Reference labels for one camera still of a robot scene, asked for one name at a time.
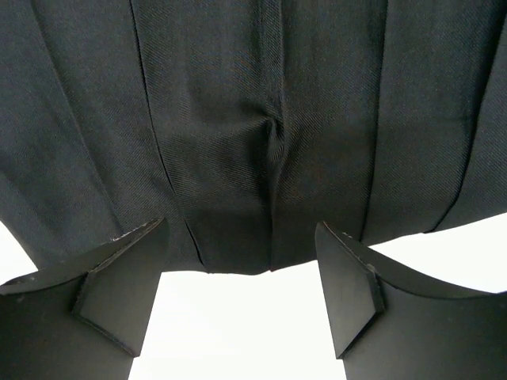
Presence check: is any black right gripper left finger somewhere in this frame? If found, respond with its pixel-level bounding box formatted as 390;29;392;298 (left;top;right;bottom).
1;218;168;380

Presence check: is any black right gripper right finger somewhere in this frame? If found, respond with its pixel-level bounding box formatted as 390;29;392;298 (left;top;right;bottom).
315;222;506;380

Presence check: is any black pleated skirt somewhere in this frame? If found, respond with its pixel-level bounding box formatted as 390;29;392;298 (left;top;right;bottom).
1;1;506;275

